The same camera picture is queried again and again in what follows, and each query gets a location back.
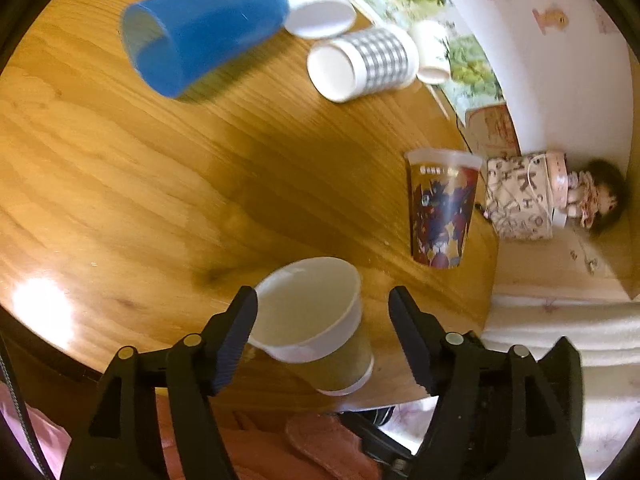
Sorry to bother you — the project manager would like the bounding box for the brown paper cup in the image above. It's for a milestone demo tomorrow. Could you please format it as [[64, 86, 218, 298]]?
[[246, 257, 375, 397]]

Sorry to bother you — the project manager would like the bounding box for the blue plastic cup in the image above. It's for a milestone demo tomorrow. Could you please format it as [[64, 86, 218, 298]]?
[[120, 0, 291, 101]]

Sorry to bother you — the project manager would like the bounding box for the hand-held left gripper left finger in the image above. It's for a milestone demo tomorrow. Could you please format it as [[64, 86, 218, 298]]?
[[61, 285, 259, 480]]

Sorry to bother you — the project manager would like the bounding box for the grey checkered paper cup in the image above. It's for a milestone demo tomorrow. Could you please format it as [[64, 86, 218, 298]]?
[[306, 26, 420, 104]]

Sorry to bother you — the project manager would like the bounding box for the green fruit picture mat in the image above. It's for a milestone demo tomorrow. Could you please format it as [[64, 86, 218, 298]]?
[[320, 0, 505, 113]]

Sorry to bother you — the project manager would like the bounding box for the white green-print paper cup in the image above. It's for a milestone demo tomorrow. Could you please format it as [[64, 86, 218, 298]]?
[[408, 20, 454, 85]]

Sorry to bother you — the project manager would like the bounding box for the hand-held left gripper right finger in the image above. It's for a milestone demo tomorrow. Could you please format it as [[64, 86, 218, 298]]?
[[388, 286, 587, 480]]

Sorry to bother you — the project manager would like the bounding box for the dark-haired doll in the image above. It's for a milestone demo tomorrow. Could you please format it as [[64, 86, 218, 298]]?
[[564, 158, 628, 237]]

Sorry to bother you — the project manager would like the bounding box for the black cable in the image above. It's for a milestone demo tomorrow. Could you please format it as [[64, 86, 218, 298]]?
[[0, 332, 56, 480]]

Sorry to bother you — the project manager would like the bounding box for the clear cartoon-print plastic cup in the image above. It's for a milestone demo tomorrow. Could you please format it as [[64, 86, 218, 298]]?
[[404, 148, 484, 270]]

